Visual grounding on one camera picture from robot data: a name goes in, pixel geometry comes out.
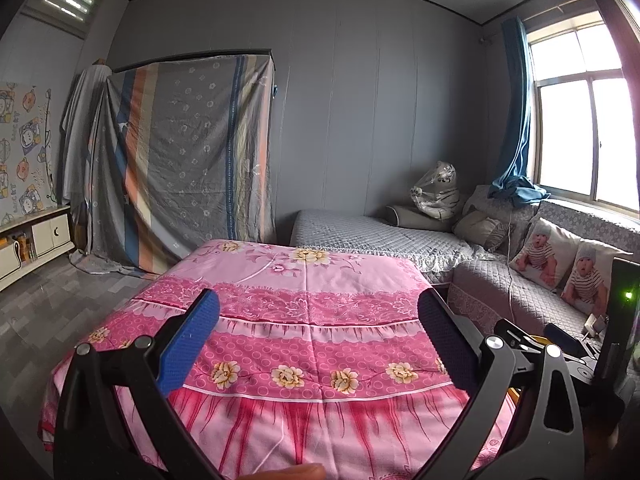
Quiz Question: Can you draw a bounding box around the white charger plug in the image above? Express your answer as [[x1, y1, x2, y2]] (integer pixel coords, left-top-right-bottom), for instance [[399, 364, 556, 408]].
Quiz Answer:
[[582, 312, 608, 343]]

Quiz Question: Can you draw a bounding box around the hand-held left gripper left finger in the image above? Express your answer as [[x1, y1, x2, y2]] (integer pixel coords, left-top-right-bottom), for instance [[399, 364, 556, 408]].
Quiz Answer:
[[52, 287, 223, 480]]

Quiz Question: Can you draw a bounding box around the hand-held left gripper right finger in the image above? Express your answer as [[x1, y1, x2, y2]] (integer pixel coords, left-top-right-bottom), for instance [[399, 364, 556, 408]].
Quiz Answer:
[[417, 287, 586, 480]]

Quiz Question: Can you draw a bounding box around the baby print pillow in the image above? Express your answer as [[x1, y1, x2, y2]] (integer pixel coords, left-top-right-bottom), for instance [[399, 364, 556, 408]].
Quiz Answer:
[[509, 217, 583, 291], [560, 237, 633, 316]]

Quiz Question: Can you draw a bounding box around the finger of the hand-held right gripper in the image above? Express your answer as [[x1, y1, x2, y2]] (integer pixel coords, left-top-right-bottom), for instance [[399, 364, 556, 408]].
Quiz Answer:
[[542, 322, 599, 379], [492, 317, 544, 359]]

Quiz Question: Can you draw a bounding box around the beige cushion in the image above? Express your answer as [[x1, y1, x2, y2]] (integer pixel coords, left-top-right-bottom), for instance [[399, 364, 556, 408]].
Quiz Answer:
[[452, 210, 508, 253]]

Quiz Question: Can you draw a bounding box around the pink floral blanket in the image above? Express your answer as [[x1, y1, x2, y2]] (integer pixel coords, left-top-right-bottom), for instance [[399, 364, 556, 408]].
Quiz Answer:
[[37, 239, 518, 480]]

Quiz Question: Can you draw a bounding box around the grey bolster pillow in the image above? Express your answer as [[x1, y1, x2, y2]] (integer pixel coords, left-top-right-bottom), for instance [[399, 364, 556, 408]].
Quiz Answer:
[[386, 204, 456, 233]]

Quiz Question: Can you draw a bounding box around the striped grey cloth covered wardrobe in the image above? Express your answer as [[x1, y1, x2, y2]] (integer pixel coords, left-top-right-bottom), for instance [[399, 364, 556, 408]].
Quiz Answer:
[[70, 50, 278, 281]]

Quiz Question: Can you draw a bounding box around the cartoon printed wall cloth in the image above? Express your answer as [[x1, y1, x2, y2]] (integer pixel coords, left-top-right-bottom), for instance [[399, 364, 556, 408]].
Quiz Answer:
[[0, 80, 56, 228]]

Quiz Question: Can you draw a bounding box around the plastic wrapped tiger plush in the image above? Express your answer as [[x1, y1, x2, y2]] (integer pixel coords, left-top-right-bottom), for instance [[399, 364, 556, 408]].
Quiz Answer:
[[410, 161, 461, 220]]

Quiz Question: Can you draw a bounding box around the cream low cabinet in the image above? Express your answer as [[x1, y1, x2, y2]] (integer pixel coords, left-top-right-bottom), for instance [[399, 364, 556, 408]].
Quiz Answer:
[[0, 204, 75, 293]]

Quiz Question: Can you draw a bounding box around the person's left hand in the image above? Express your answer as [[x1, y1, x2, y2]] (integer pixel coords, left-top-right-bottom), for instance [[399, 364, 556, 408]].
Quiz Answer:
[[240, 462, 328, 480]]

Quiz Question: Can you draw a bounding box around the grey quilted sofa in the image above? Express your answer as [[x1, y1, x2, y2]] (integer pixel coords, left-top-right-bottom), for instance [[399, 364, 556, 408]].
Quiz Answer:
[[290, 185, 640, 376]]

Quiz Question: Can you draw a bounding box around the window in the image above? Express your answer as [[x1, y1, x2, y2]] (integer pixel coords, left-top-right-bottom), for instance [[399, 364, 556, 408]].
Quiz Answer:
[[522, 7, 640, 213]]

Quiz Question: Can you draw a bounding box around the plain grey draped cloth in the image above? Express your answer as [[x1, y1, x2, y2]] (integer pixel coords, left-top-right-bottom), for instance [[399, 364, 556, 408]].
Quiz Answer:
[[61, 64, 113, 256]]

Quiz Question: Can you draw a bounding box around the blue curtain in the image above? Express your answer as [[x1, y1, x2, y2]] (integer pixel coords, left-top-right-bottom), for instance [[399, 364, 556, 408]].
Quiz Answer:
[[487, 16, 551, 206]]

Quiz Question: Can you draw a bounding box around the orange box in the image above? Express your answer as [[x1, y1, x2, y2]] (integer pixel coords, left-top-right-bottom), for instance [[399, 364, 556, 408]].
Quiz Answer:
[[12, 232, 38, 263]]

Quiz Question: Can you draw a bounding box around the white cable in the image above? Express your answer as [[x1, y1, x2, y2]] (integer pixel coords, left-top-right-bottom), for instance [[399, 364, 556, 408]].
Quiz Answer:
[[502, 210, 516, 321]]

